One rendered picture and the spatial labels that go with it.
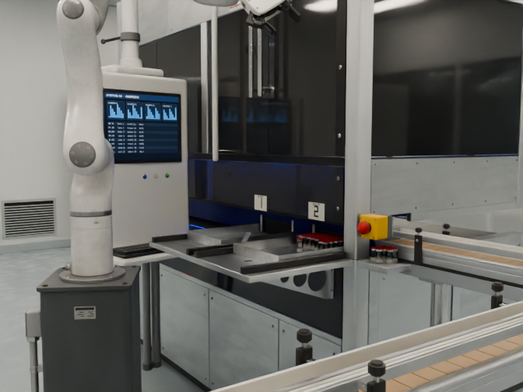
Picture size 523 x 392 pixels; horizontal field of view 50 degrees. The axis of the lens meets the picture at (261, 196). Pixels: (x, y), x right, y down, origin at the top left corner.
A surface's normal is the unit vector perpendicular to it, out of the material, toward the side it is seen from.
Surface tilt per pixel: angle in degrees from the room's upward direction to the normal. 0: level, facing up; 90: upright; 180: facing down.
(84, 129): 62
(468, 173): 90
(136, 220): 90
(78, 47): 124
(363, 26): 90
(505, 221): 90
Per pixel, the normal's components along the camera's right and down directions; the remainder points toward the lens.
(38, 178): 0.57, 0.07
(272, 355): -0.82, 0.05
